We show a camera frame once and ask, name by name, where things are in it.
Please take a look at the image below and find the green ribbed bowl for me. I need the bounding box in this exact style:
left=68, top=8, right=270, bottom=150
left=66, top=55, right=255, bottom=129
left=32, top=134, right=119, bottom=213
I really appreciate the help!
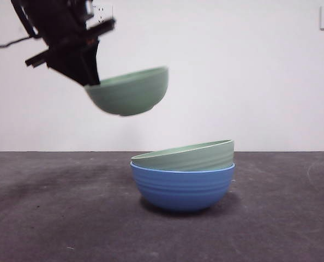
left=84, top=66, right=170, bottom=117
left=131, top=139, right=235, bottom=172

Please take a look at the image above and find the blue ribbed bowl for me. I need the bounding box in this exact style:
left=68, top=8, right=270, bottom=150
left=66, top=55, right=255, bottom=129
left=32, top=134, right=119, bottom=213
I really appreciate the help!
left=129, top=161, right=236, bottom=213

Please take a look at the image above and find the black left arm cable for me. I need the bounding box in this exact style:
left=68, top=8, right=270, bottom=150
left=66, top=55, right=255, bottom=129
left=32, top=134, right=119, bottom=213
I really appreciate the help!
left=0, top=35, right=43, bottom=49

